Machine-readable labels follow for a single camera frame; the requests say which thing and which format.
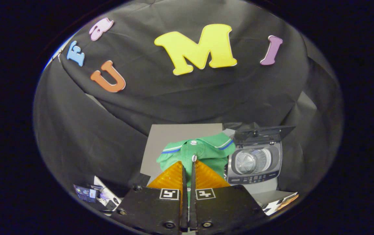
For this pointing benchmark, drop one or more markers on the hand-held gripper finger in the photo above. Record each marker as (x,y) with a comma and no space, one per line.
(192,209)
(184,209)

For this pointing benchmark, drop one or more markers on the green polo shirt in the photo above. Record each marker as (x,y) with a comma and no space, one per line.
(206,151)

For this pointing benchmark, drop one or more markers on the grey washing machine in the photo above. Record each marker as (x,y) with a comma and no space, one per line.
(255,178)

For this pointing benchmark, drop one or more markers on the dark washing machine lid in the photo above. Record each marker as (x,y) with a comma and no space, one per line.
(262,133)

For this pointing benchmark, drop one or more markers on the white cabinet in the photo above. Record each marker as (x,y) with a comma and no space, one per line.
(161,137)

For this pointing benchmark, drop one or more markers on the white printed sheet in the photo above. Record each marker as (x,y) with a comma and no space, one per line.
(103,192)

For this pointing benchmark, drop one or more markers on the printed magazine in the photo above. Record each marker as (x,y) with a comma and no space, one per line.
(278,204)

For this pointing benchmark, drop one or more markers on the small blue printed card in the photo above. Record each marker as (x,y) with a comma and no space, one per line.
(84,193)

